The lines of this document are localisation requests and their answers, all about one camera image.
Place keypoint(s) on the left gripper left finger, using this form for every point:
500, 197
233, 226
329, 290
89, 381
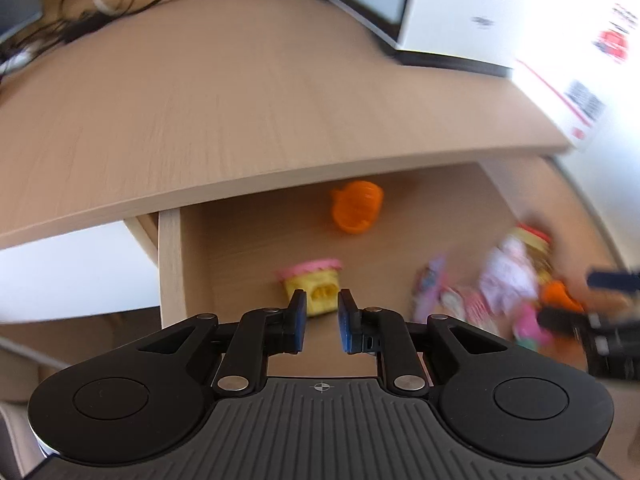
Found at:
247, 345

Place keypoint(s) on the red yellow toy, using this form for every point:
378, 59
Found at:
538, 246

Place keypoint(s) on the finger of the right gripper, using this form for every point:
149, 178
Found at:
619, 280
565, 323

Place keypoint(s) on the pink snack packet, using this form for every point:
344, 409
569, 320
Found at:
426, 288

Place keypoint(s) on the yellow pink toy cupcake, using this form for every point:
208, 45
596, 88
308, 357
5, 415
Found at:
320, 279

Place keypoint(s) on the red white striped packet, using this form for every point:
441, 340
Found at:
468, 305

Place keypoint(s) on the orange toy carrot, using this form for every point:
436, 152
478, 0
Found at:
555, 294

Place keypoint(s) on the white wooden drawer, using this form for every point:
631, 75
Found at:
223, 257

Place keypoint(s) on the pink green toy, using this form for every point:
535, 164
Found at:
526, 330

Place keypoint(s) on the orange toy basket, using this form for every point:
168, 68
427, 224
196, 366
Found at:
356, 206

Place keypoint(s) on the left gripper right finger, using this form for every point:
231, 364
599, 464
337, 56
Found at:
385, 334

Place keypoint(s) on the white poster with QR codes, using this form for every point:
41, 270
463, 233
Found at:
572, 55

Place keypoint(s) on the white pink plastic bag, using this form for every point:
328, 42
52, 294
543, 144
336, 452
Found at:
508, 277

